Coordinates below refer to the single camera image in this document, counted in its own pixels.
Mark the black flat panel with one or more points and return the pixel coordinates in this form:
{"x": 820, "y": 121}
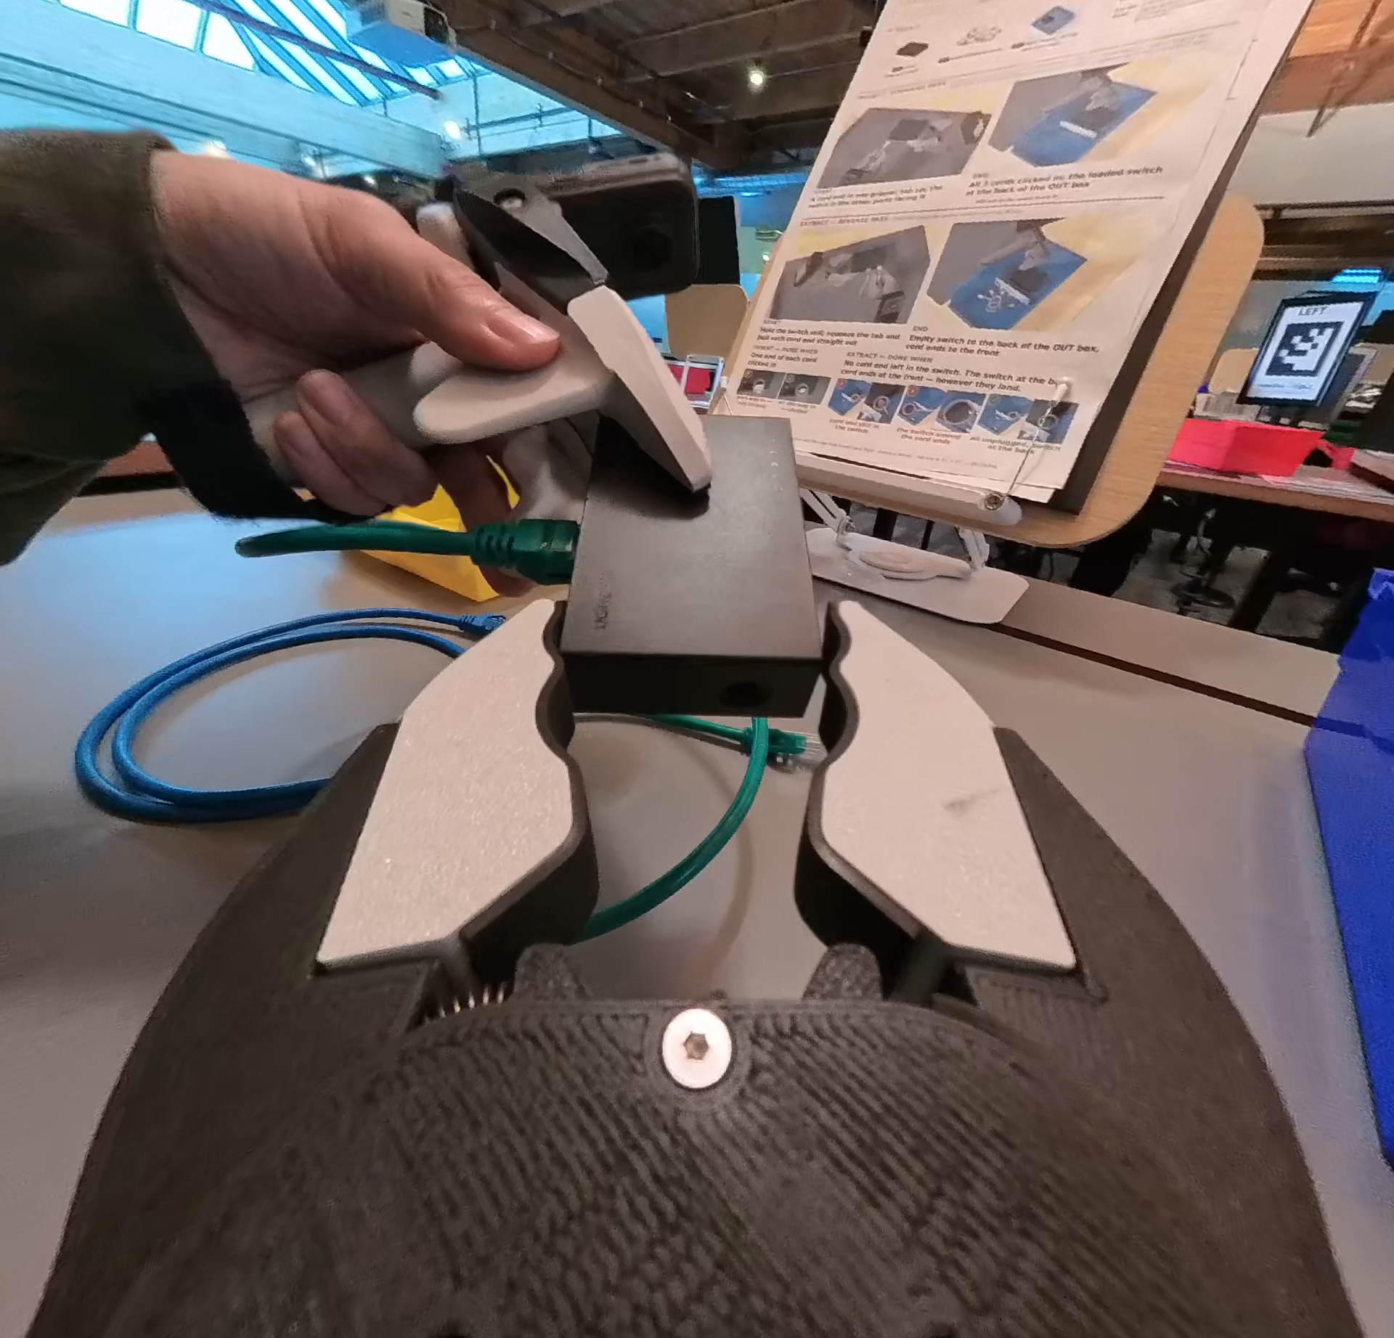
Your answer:
{"x": 719, "y": 239}

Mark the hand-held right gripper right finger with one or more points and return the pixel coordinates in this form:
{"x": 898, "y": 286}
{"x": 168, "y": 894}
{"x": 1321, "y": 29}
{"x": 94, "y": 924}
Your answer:
{"x": 926, "y": 815}

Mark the wooden background table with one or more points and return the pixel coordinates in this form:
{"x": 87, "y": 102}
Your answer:
{"x": 1285, "y": 488}

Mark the monitor with marker tag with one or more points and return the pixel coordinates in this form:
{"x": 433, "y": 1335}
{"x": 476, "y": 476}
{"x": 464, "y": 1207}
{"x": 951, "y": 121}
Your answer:
{"x": 1307, "y": 347}

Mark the person's left forearm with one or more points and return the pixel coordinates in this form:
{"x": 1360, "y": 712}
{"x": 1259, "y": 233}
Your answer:
{"x": 66, "y": 325}

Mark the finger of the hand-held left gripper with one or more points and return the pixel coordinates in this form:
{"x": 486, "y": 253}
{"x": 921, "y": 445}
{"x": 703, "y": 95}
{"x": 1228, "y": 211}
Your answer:
{"x": 643, "y": 379}
{"x": 549, "y": 477}

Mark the red plastic bin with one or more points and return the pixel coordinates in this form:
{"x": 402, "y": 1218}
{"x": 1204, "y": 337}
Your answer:
{"x": 1242, "y": 445}

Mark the cardboard box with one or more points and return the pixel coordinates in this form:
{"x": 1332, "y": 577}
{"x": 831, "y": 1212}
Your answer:
{"x": 702, "y": 319}

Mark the black network switch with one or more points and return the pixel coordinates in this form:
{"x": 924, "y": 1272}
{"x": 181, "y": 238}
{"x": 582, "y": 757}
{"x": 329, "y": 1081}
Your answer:
{"x": 697, "y": 554}

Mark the white stand base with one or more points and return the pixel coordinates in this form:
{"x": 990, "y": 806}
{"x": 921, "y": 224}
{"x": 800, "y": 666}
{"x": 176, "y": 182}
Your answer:
{"x": 959, "y": 591}

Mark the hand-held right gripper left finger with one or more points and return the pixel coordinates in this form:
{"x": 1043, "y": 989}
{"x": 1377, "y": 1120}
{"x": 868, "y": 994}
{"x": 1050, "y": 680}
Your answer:
{"x": 462, "y": 804}

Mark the printed instruction sheet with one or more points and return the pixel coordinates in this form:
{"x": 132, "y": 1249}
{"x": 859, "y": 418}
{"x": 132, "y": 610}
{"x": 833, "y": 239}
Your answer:
{"x": 1035, "y": 216}

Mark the wooden document stand board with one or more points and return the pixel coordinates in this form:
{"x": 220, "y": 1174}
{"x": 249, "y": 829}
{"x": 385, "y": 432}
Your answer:
{"x": 1187, "y": 379}

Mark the person's left hand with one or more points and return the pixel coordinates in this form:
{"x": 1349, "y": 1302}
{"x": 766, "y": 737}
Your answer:
{"x": 316, "y": 281}

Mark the yellow plastic bin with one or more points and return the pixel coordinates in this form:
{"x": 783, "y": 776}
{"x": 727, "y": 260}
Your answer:
{"x": 436, "y": 547}

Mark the round ceiling lamp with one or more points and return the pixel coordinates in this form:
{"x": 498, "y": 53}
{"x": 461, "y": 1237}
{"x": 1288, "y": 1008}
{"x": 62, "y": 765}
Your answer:
{"x": 756, "y": 76}

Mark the white ceiling projector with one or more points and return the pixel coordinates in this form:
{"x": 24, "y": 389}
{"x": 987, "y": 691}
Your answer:
{"x": 403, "y": 17}

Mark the blue plastic bin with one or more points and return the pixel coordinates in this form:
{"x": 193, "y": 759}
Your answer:
{"x": 1362, "y": 815}

